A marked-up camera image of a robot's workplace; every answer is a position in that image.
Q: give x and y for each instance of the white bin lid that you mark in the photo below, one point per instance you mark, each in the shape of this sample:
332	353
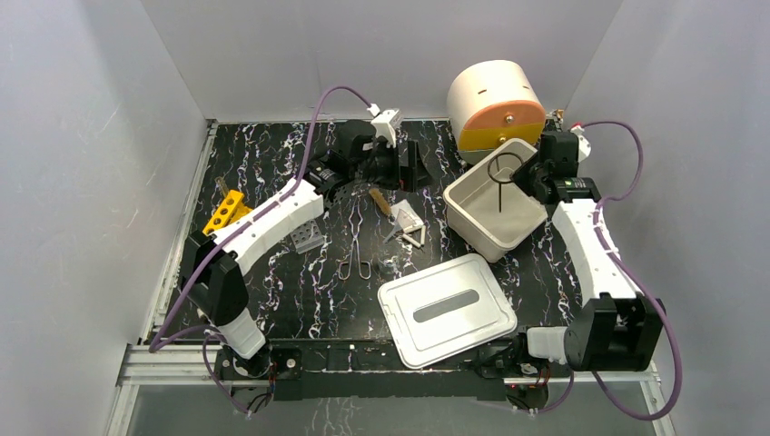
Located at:
446	309

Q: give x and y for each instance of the white clay pipe triangle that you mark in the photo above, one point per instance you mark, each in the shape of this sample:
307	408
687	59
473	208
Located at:
414	235

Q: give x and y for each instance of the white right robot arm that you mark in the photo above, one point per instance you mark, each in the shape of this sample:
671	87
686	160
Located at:
617	327

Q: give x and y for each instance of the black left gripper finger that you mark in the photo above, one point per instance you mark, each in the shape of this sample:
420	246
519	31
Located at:
414	175
381	168

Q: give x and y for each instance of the aluminium frame rail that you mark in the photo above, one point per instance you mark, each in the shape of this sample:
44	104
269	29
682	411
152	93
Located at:
185	363

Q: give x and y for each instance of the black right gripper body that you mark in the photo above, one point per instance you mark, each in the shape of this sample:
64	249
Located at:
525	177

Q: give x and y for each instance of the white paper packet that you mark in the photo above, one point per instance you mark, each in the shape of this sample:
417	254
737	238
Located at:
406	217

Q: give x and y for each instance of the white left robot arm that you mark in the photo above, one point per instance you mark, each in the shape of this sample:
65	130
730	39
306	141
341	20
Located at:
215	263

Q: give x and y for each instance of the brown test tube brush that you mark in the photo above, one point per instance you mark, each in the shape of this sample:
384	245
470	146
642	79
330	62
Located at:
382	203

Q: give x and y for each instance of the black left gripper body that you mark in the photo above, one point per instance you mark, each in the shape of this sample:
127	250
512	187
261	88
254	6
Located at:
393	166

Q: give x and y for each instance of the cream cylindrical drawer cabinet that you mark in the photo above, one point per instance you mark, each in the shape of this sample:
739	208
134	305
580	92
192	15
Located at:
490	103

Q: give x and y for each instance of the metal crucible tongs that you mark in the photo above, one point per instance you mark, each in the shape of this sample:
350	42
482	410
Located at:
353	258

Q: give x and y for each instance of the white plastic bin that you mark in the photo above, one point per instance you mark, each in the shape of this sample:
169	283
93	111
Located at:
488	211

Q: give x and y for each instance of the yellow test tube rack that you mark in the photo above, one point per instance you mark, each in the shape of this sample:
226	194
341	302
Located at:
231	208

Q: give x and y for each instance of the clear plastic tube rack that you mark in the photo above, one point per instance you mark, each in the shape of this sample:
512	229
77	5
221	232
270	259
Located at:
307	237

